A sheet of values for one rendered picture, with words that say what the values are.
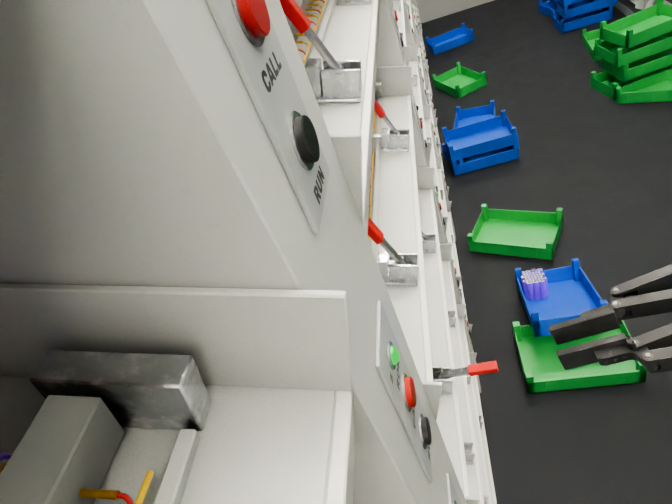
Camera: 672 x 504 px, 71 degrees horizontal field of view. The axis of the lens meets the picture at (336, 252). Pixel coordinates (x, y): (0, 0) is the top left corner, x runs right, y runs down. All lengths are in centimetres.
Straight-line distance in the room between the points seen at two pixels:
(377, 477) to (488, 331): 142
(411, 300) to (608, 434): 106
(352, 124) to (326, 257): 18
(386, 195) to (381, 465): 42
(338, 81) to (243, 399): 25
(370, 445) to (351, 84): 25
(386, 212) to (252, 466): 44
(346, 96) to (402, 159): 32
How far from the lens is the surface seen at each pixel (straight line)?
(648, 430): 149
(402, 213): 57
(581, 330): 62
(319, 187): 17
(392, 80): 85
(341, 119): 34
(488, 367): 62
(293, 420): 17
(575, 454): 143
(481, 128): 248
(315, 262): 16
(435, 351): 67
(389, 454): 23
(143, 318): 16
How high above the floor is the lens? 130
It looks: 38 degrees down
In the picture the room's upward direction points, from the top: 24 degrees counter-clockwise
